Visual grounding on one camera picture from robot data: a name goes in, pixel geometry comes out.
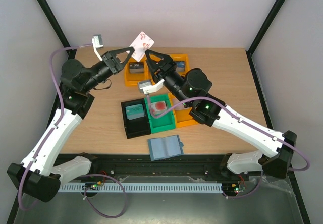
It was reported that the green plastic bin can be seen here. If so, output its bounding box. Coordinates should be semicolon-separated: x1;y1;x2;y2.
144;94;175;134

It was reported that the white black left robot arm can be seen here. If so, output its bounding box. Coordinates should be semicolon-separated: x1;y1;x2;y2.
7;47;135;209

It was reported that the black frame post left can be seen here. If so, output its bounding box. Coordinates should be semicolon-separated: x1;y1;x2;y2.
37;0;70;47

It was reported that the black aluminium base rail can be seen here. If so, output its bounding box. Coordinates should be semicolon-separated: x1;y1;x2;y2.
58;154;293;182

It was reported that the orange rear triple bin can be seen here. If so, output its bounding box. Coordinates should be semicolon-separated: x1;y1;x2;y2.
124;54;190;86

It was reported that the orange front plastic bin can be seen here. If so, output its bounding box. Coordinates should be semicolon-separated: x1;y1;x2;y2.
172;104;198;128

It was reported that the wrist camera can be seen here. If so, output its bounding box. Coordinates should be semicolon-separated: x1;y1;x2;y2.
138;79;165;95
92;34;104;61

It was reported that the blue leather card holder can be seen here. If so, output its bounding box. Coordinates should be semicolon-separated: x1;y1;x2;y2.
148;135;184;161

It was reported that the dark card in rear bin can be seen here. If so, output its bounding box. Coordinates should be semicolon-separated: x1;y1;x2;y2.
129;61;144;74

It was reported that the white red circle card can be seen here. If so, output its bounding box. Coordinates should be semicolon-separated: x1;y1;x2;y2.
151;100;167;115

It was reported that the blue card in rear bin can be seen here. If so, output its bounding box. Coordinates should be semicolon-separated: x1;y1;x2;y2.
175;61;186;72

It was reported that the black frame post right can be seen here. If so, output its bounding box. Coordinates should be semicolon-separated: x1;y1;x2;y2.
247;0;297;55

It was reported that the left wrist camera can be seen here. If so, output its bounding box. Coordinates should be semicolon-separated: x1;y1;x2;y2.
92;34;104;61

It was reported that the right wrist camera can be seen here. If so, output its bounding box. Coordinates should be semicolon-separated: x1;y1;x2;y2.
138;79;165;95

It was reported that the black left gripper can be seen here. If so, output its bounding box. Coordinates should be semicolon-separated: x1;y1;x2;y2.
82;47;135;93

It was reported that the black plastic bin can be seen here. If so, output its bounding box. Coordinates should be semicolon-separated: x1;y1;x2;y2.
121;98;151;139

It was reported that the black frame post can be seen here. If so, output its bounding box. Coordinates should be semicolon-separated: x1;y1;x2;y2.
247;0;297;55
37;0;70;47

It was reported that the light blue slotted cable duct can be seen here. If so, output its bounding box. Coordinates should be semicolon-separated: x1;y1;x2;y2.
59;182;223;193

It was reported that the teal credit card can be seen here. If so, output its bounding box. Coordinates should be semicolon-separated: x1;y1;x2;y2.
125;104;145;120

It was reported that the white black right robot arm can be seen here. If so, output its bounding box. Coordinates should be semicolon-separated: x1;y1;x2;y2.
141;50;297;180

